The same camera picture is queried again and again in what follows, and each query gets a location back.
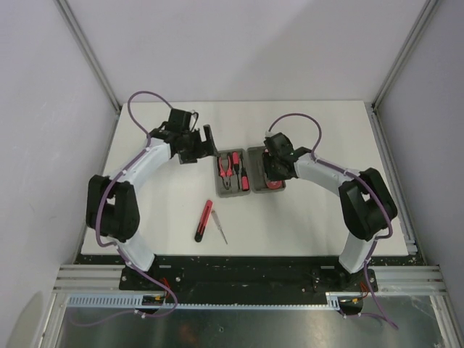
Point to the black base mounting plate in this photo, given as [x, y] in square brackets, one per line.
[316, 273]

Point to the pink black utility knife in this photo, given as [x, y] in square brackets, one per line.
[203, 221]

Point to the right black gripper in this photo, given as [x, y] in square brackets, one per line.
[270, 175]

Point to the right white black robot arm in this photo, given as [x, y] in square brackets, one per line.
[366, 203]

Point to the clear tester screwdriver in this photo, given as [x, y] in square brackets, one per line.
[219, 226]

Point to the grey slotted cable duct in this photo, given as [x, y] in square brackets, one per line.
[324, 301]

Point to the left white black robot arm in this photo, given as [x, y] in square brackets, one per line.
[112, 208]

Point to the pink handle bit screwdriver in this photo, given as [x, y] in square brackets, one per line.
[236, 163]

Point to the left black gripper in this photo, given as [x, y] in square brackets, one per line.
[204, 149]

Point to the aluminium frame post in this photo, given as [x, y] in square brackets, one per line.
[419, 27]
[86, 50]

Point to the left aluminium frame post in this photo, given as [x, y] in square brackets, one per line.
[86, 50]

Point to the grey plastic tool case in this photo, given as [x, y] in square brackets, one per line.
[252, 166]

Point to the small pink handle screwdriver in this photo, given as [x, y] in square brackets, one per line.
[245, 183]

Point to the pink black pliers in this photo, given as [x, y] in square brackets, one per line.
[225, 170]

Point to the right aluminium frame post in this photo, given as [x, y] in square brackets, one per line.
[419, 27]

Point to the red tape measure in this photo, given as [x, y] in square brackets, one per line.
[274, 185]

